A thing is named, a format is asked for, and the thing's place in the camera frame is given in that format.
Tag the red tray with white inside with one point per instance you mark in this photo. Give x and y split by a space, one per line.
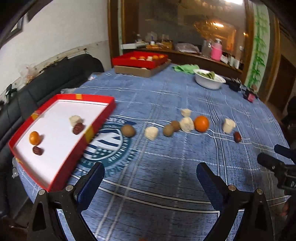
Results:
62 148

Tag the brown cardboard box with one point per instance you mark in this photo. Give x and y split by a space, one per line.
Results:
141 72

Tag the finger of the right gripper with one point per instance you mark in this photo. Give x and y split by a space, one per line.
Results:
286 152
272 163

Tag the brown kiwi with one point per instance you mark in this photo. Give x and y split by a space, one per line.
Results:
168 130
128 130
176 125

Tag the far red tray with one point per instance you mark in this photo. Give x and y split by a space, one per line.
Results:
140 59

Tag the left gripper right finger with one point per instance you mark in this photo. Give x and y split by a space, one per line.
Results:
256 223

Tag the dark red jujube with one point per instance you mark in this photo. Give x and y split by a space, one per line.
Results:
237 137
37 150
78 128

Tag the black red small jar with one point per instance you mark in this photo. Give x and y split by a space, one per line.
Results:
249 95

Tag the black sofa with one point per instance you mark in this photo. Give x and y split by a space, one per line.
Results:
67 73

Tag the black device on table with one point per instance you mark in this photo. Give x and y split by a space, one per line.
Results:
234 84

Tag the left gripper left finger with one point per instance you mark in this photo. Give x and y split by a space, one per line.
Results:
44 221

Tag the person's right hand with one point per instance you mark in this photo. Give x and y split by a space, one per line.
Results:
286 208

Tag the green cloth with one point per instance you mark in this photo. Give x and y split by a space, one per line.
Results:
186 68

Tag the green leaves in bowl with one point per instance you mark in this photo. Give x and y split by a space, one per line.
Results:
210 75

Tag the wooden sideboard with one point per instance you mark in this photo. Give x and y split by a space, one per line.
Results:
181 58

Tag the pink cup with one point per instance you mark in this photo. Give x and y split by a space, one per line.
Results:
216 51

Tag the blue plaid tablecloth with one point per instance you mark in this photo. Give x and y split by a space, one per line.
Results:
150 189

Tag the orange tangerine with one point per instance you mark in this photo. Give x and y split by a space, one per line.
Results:
34 138
201 123

